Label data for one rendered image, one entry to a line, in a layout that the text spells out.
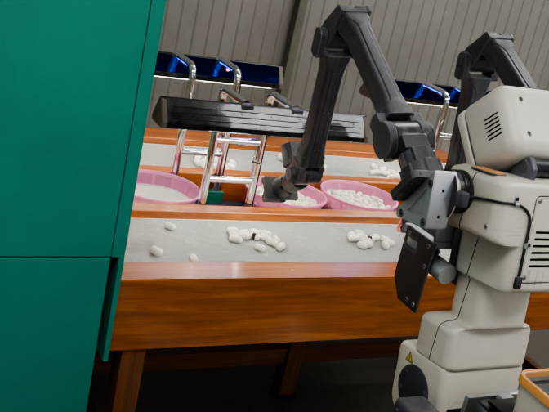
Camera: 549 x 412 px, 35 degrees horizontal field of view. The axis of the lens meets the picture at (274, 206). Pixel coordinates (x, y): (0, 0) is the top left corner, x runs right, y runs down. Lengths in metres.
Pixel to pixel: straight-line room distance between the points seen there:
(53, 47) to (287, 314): 0.92
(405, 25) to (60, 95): 2.97
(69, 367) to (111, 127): 0.56
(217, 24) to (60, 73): 2.34
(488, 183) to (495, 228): 0.09
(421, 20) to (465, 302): 2.89
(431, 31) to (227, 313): 2.76
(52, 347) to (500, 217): 1.00
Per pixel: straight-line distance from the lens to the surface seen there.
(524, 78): 2.15
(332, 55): 2.04
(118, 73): 1.79
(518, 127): 1.71
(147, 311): 2.07
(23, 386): 2.04
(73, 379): 2.06
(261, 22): 4.14
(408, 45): 4.57
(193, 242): 2.34
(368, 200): 3.01
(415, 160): 1.68
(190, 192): 2.69
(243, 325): 2.19
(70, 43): 1.75
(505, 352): 1.92
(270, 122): 2.34
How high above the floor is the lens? 1.63
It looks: 19 degrees down
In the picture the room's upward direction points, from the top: 12 degrees clockwise
